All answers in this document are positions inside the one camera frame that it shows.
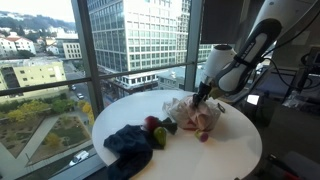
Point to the red apple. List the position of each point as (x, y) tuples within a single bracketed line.
[(151, 123)]

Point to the green pear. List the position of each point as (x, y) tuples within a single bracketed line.
[(160, 136)]

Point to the small purple green toy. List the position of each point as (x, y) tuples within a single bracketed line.
[(201, 136)]

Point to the small glowing white device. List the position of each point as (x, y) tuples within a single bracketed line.
[(253, 99)]

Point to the black binder clip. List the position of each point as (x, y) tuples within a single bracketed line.
[(221, 107)]

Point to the olive wrist camera mount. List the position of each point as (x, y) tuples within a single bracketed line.
[(216, 92)]

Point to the dark monitor screen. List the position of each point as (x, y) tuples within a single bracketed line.
[(280, 88)]

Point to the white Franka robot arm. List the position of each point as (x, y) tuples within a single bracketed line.
[(233, 71)]

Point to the black cloth piece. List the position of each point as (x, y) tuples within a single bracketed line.
[(170, 126)]

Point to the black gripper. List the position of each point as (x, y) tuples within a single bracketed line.
[(204, 90)]

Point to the white plastic bag red print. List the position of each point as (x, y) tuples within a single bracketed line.
[(180, 115)]

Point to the dark hanging panel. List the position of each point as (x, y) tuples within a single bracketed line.
[(221, 21)]

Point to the dark blue cloth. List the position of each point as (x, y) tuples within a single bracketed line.
[(131, 150)]

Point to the peach t-shirt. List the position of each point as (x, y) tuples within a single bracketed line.
[(200, 116)]

